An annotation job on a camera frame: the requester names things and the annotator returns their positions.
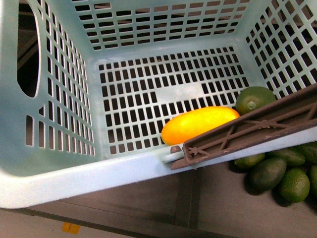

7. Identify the brown basket handle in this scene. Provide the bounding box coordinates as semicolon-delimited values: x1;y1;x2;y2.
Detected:
170;84;317;170

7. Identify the yellow mango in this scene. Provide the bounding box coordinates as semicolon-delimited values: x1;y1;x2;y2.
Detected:
161;106;240;146

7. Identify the green avocado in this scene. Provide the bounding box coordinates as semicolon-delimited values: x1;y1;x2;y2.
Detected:
235;86;276;115
249;157;287;191
278;168;310;203
234;153;265;170

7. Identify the black fruit display shelf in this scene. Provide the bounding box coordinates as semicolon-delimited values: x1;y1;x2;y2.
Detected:
0;162;317;238

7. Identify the light teal plastic basket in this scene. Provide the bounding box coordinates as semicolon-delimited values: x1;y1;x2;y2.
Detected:
0;0;317;209

